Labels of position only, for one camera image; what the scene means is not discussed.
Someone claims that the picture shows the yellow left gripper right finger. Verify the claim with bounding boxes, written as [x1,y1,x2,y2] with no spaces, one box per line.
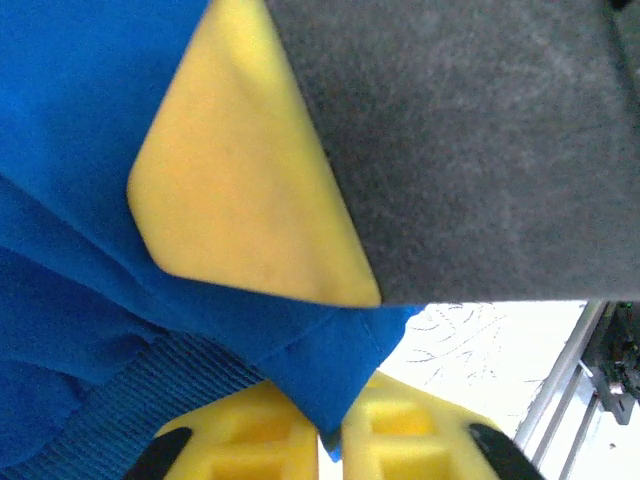
[342,370,547,480]

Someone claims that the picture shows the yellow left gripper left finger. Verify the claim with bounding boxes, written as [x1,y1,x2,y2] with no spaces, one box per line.
[123,379,320,480]

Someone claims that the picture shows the blue red white hooded jacket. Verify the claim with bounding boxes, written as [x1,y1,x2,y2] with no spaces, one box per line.
[0,0,421,480]

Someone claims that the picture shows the floral tablecloth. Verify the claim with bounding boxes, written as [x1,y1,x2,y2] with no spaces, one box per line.
[318,301,589,480]

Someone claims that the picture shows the wide aluminium frame rail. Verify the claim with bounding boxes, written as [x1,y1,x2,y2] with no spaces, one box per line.
[514,299,621,480]

